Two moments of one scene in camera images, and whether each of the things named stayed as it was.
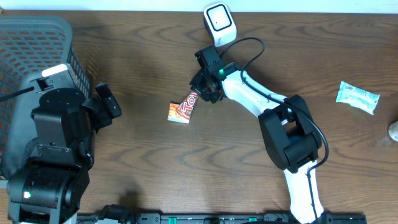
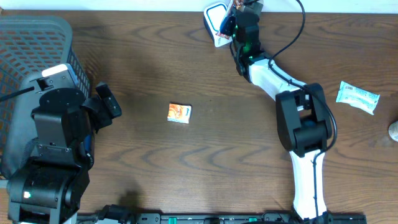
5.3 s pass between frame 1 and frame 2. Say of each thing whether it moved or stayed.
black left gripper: stayed
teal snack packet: stayed
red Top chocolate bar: moved
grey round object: stayed
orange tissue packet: stayed
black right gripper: moved
